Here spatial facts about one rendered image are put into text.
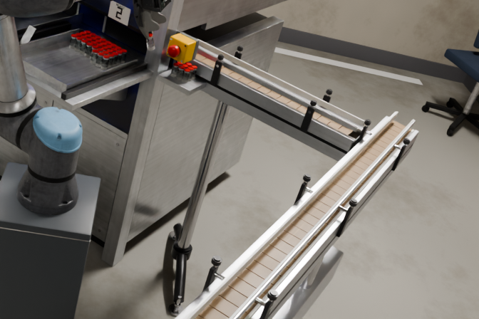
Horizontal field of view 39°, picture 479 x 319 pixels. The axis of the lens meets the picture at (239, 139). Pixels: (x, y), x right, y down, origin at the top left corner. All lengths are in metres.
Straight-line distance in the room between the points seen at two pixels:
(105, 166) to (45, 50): 0.54
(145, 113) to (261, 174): 1.35
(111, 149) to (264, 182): 1.22
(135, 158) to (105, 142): 0.14
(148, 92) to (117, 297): 0.82
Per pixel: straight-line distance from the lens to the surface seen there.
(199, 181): 2.55
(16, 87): 1.66
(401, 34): 5.65
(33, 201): 1.73
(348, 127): 2.18
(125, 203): 2.61
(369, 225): 3.56
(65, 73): 2.19
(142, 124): 2.41
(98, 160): 2.61
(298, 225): 1.69
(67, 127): 1.66
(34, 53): 2.28
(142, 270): 2.82
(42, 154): 1.67
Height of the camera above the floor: 1.88
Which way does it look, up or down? 29 degrees down
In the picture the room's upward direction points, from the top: 17 degrees clockwise
